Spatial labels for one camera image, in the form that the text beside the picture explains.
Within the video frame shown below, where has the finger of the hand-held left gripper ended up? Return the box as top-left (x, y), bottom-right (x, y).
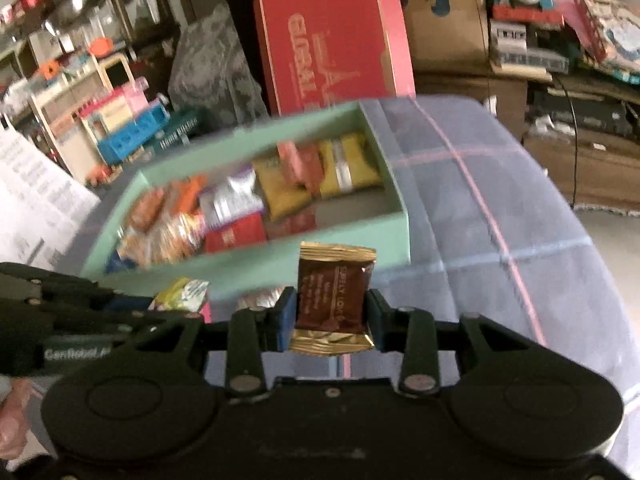
top-left (44, 281), bottom-right (167, 322)

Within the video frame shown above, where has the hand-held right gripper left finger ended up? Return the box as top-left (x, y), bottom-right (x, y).
top-left (114, 286), bottom-right (299, 398)

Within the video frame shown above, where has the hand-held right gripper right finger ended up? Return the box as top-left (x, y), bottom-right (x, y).
top-left (367, 287), bottom-right (552, 398)

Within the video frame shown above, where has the brown gold snack packet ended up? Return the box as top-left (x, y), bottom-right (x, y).
top-left (289, 241), bottom-right (378, 356)

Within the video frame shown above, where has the yellow green snack packet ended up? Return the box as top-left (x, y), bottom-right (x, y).
top-left (150, 277), bottom-right (211, 313)

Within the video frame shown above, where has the green cardboard box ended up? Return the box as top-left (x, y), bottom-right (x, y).
top-left (80, 100), bottom-right (413, 293)

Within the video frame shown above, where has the person's left hand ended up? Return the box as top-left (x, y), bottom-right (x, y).
top-left (0, 377), bottom-right (51, 461)

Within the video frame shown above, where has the dark red snack packet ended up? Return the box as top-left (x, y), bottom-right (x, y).
top-left (265, 207), bottom-right (318, 241)

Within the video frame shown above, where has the purple silver snack packet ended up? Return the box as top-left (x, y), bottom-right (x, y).
top-left (199, 165), bottom-right (266, 228)

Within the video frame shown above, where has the white printed sheet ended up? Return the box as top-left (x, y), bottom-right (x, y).
top-left (0, 127), bottom-right (103, 273)

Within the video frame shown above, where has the yellow silver-banded snack packet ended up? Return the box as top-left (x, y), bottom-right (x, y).
top-left (317, 132), bottom-right (384, 200)

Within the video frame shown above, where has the blue toy rack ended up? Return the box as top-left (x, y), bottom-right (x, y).
top-left (95, 100), bottom-right (168, 164)

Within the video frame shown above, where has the plaid blanket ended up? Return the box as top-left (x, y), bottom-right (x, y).
top-left (82, 95), bottom-right (640, 480)

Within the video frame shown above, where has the teal toy box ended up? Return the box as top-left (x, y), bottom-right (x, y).
top-left (150, 107), bottom-right (211, 153)

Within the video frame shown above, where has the pink toy house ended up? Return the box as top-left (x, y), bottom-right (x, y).
top-left (80, 77), bottom-right (151, 136)

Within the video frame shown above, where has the cream toy kitchen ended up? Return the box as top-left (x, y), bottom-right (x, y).
top-left (27, 52), bottom-right (136, 172)

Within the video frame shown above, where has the grey lace cloth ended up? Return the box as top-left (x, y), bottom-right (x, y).
top-left (167, 2), bottom-right (271, 123)

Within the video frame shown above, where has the red gift box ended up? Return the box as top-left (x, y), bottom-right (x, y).
top-left (252, 0), bottom-right (417, 116)

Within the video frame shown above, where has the bear print cardboard box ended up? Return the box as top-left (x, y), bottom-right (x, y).
top-left (395, 0), bottom-right (491, 73)

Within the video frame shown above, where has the metal bowl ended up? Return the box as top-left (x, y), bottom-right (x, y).
top-left (42, 0), bottom-right (103, 26)

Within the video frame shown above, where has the pink printed box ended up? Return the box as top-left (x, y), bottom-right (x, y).
top-left (570, 0), bottom-right (640, 86)

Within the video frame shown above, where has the black cable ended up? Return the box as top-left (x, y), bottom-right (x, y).
top-left (555, 72), bottom-right (583, 207)

